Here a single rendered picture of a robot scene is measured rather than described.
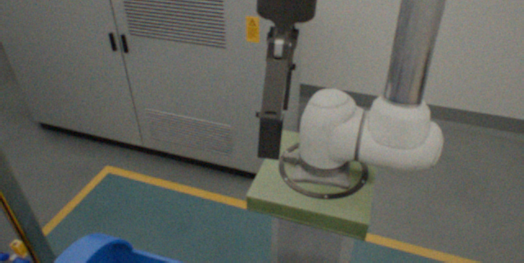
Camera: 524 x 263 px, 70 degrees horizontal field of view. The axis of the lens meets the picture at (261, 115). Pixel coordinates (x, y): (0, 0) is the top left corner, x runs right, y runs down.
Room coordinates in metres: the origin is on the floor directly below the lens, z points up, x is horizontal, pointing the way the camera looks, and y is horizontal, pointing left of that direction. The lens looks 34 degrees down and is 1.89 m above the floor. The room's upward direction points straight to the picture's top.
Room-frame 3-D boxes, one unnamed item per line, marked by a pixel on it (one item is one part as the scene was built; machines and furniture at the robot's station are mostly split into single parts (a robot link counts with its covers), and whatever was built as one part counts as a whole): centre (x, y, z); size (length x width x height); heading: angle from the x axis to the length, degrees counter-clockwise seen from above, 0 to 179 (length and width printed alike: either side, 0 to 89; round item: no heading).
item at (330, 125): (0.92, -0.21, 1.23); 0.18 x 0.16 x 0.22; 69
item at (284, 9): (0.47, -0.03, 1.72); 0.08 x 0.07 x 0.09; 172
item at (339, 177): (0.93, -0.18, 1.09); 0.22 x 0.18 x 0.06; 77
